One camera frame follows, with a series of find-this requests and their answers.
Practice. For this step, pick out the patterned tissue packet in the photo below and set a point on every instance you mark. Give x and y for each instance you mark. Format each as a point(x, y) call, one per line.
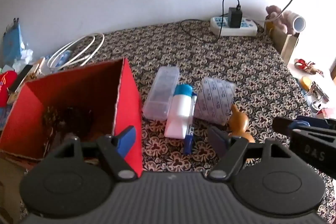
point(215, 100)

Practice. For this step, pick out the white and blue power strip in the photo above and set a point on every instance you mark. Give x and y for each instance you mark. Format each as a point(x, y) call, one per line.
point(248, 27)

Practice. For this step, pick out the blue and white packet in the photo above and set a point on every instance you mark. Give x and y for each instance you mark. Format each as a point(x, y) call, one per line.
point(64, 57)

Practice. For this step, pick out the pink plush toy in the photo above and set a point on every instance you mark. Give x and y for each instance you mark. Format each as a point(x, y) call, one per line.
point(274, 12)

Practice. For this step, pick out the black smartphone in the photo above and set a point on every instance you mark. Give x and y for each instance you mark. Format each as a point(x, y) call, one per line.
point(22, 77)

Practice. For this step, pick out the crumpled white tissue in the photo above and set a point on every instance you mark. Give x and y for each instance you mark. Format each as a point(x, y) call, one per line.
point(25, 57)

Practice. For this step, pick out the red ribbon bow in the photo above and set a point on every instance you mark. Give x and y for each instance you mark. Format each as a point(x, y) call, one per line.
point(304, 64)

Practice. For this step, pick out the silver metal clip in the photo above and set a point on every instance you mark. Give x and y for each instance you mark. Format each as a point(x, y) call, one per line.
point(319, 94)

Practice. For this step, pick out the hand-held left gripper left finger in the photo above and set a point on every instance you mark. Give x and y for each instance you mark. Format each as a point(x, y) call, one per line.
point(127, 141)

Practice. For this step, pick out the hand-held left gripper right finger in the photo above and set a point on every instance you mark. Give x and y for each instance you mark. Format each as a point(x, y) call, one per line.
point(218, 141)

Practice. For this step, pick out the blue and white marker pen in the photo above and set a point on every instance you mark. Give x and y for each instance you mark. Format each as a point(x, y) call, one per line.
point(189, 134)

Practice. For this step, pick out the red cardboard box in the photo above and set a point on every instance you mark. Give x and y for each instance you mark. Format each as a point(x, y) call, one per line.
point(128, 108)

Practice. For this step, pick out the clear plastic case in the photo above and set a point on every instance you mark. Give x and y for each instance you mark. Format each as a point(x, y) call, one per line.
point(162, 90)

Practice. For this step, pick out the orange round object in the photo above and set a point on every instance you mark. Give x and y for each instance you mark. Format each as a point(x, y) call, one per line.
point(305, 82)

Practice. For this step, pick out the beige wooden block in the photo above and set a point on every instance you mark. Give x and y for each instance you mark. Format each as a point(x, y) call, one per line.
point(286, 45)

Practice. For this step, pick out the black charger adapter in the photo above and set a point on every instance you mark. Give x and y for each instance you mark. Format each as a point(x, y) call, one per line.
point(234, 18)

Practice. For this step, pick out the white plastic tube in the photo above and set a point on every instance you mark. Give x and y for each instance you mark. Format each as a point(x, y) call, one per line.
point(298, 22)

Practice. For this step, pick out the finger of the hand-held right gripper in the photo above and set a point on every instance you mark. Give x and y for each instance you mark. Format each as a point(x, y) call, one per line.
point(282, 125)

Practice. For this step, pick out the white bottle with blue cap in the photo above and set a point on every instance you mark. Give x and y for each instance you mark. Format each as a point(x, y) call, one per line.
point(179, 111)

